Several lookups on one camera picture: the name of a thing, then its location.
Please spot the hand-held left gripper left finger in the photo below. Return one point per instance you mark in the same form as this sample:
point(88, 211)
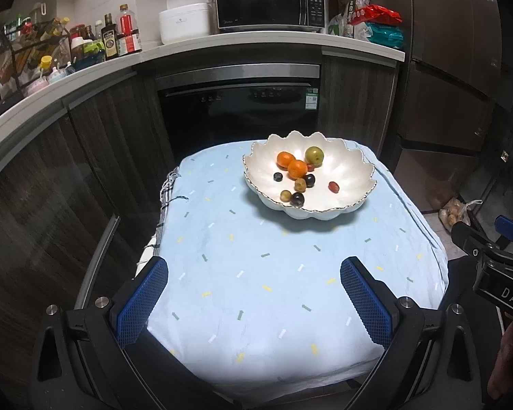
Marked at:
point(143, 299)

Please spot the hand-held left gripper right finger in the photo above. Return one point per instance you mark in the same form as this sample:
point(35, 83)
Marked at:
point(365, 303)

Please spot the white scalloped ceramic bowl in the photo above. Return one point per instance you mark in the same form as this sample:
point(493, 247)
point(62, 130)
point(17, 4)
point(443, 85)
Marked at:
point(350, 171)

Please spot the tan longan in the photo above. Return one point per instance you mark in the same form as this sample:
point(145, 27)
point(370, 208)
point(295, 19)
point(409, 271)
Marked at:
point(299, 185)
point(286, 195)

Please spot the orange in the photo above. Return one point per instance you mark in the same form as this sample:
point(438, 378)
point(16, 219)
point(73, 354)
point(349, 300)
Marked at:
point(284, 159)
point(297, 170)

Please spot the small green apple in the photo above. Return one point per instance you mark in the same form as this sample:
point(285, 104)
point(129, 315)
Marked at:
point(313, 155)

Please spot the plastic bag of potatoes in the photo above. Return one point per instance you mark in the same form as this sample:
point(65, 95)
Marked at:
point(453, 215)

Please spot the white plaid cloth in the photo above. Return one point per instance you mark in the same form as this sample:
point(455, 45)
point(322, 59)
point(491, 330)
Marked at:
point(164, 205)

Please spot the light blue patterned tablecloth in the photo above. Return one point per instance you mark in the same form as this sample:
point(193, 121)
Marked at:
point(260, 307)

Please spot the dark brown refrigerator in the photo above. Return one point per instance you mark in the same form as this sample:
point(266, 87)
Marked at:
point(449, 72)

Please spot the dark wood kitchen counter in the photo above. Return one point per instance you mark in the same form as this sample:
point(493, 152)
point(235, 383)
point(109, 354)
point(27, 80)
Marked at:
point(355, 94)

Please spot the black built-in oven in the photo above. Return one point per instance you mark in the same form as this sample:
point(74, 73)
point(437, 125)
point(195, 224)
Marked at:
point(222, 111)

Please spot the red snack packet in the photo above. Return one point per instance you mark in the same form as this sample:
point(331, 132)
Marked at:
point(376, 13)

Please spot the white plastic bag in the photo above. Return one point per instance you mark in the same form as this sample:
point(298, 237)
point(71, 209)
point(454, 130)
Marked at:
point(342, 21)

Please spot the cluster of condiment bottles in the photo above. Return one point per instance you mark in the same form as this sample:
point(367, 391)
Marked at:
point(128, 36)

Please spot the white rice cooker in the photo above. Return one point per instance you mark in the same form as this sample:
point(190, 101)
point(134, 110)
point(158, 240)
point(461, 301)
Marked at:
point(184, 25)

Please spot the black microwave oven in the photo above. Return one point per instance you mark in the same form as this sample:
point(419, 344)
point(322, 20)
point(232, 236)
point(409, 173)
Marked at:
point(260, 4)

